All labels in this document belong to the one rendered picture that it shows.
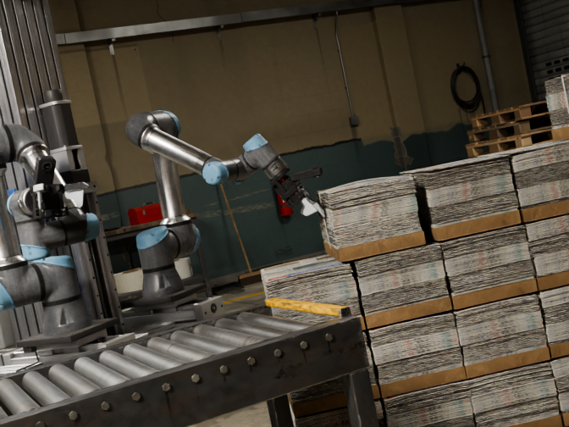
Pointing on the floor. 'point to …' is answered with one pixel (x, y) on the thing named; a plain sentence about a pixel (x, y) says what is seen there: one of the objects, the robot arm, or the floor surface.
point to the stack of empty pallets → (510, 129)
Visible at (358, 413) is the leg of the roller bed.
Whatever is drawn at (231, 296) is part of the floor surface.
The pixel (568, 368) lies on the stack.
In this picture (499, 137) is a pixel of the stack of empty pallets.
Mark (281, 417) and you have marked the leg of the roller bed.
